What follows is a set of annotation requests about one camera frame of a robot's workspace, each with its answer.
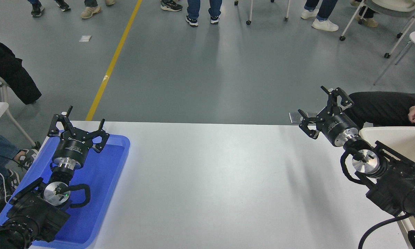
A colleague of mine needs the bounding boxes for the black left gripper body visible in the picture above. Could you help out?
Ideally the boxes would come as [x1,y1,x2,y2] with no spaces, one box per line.
[52,133,93,163]

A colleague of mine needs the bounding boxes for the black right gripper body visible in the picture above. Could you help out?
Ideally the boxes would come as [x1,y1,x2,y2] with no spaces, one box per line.
[314,111,357,146]

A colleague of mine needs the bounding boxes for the blue plastic tray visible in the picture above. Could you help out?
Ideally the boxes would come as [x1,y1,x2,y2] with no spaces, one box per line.
[0,133,130,249]

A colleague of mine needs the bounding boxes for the large pale plastic bin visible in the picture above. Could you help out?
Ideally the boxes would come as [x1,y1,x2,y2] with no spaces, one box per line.
[359,126,415,249]

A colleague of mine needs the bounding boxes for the white chair with thin legs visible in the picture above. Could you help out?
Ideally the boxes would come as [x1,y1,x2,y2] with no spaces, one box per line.
[0,61,37,148]

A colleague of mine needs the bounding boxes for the black coat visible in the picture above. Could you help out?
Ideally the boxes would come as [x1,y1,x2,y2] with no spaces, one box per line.
[0,29,42,105]

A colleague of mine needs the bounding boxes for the standing person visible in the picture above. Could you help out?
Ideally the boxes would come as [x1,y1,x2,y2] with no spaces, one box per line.
[27,0,71,18]
[160,0,183,12]
[80,0,115,19]
[301,0,339,32]
[185,0,223,28]

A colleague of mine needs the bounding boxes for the white wheeled chair with seat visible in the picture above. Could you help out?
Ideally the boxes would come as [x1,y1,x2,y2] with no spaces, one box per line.
[339,0,415,59]

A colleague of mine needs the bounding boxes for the white wheeled chair frame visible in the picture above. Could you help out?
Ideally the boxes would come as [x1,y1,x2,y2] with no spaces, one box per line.
[234,0,291,26]

